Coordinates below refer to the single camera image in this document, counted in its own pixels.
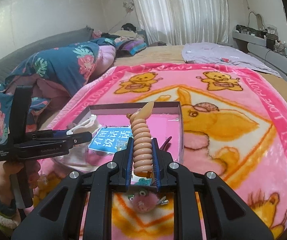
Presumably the shallow brown cardboard box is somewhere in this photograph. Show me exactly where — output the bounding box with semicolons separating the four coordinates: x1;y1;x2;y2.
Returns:
68;101;184;167

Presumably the blue floral quilt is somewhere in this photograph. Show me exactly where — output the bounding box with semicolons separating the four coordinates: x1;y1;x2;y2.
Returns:
0;37;116;143

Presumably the dark brown hair clip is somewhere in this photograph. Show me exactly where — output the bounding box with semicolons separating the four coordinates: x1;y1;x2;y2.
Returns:
160;136;173;153

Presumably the purple striped pillow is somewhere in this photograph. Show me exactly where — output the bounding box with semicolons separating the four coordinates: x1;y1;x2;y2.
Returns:
118;40;148;55

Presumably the pink fuzzy hair clip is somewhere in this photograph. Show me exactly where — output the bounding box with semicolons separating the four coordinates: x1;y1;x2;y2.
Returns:
128;190;169;214

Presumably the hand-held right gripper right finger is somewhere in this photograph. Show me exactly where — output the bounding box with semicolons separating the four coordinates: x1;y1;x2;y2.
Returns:
65;131;93;147

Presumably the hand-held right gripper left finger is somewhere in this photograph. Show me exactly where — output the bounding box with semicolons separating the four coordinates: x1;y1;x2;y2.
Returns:
32;129;72;141

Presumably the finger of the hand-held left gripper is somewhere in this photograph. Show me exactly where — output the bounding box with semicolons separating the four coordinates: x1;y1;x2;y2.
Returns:
152;137;274;240
11;138;135;240

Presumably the white hair claw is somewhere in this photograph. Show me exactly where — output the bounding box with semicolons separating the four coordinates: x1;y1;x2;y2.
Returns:
67;116;101;147

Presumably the white window curtain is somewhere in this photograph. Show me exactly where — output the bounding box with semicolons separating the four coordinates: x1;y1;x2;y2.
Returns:
127;0;230;47

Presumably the clear plastic packet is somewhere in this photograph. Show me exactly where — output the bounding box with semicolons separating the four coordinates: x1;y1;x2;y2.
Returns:
55;142;104;169

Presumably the person's left hand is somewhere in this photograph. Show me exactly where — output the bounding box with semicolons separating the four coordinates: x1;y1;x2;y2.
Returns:
0;161;41;207

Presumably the pink bear printed blanket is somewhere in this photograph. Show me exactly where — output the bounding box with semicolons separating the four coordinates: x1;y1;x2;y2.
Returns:
33;64;287;240

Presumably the pink spiral hair tie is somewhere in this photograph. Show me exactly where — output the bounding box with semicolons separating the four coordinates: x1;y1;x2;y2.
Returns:
130;101;155;179

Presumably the bed with grey headboard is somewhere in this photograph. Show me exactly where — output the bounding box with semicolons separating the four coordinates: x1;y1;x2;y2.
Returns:
0;26;287;240

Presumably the lilac cloth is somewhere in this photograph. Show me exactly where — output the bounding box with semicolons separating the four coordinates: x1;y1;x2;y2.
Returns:
181;42;281;78

